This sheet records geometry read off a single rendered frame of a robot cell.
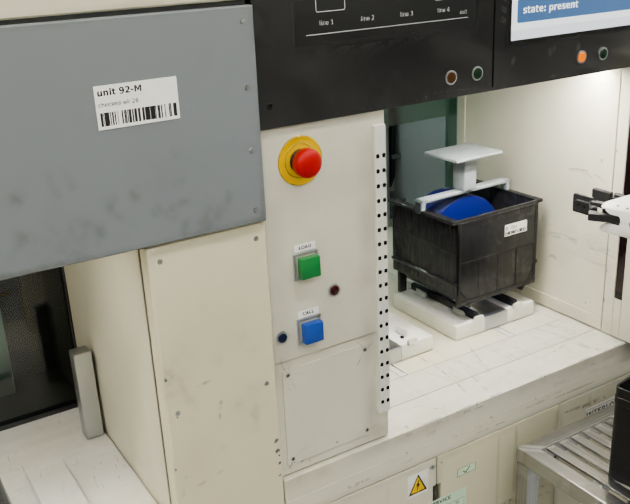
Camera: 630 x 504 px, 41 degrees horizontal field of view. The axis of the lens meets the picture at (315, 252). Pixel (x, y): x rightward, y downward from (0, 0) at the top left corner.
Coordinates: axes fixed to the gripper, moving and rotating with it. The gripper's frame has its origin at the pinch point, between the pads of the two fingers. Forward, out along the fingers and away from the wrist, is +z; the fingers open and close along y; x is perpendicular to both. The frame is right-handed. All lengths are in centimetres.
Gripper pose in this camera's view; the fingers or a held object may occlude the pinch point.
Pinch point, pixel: (592, 201)
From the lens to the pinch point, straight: 150.6
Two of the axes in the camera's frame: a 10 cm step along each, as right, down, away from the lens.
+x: -0.5, -9.4, -3.5
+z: -5.3, -2.7, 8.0
